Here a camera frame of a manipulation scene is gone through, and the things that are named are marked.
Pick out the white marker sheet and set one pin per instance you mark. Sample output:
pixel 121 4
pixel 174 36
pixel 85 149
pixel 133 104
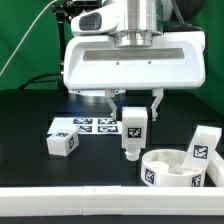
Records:
pixel 86 125

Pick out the white front barrier rail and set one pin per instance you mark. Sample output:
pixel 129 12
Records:
pixel 111 200

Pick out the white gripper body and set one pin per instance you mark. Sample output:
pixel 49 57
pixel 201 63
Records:
pixel 174 60

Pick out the white barrier rail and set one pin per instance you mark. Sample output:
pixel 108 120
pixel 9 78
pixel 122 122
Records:
pixel 215 170
pixel 111 200

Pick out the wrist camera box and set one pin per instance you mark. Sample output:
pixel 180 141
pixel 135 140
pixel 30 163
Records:
pixel 98 21

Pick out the white round stool seat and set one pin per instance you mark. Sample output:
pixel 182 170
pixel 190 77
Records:
pixel 163 168

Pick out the white right barrier rail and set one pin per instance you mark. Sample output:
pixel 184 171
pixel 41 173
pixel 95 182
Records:
pixel 215 170

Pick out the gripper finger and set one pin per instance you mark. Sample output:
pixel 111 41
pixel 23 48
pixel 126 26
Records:
pixel 158 96
pixel 109 95

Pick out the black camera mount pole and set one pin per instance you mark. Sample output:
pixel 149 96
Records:
pixel 64 12

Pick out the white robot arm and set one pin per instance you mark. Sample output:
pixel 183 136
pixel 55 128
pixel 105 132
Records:
pixel 122 46

